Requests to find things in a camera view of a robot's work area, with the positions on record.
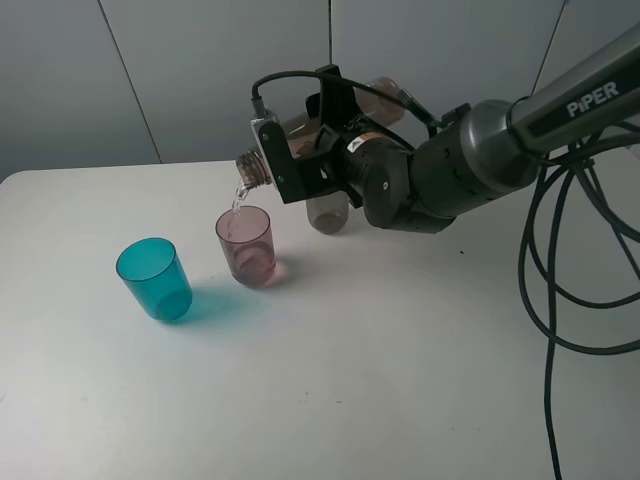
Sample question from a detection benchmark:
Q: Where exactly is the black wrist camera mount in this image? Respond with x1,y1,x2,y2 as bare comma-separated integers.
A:
251,109,304,204

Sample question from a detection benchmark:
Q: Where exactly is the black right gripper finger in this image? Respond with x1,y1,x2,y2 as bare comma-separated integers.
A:
305,80,362,131

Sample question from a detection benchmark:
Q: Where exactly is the teal plastic cup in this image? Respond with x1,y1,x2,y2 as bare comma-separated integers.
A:
115,237,193,323

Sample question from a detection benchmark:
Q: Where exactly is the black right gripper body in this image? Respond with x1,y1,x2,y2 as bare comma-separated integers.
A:
294,127,362,198

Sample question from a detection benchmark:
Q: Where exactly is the black camera cable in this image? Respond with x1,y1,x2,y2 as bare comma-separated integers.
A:
249,71,640,480

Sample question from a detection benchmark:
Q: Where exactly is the grey plastic cup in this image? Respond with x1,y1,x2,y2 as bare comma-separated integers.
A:
306,191,349,235

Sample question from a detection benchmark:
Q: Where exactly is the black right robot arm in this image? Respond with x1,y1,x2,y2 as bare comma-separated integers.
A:
277,29,639,233

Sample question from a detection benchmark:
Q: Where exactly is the pink plastic cup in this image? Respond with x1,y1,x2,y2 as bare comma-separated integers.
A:
215,205,276,288

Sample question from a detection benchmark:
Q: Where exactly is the brown transparent water bottle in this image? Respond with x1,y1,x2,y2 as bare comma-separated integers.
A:
236,77,405,190

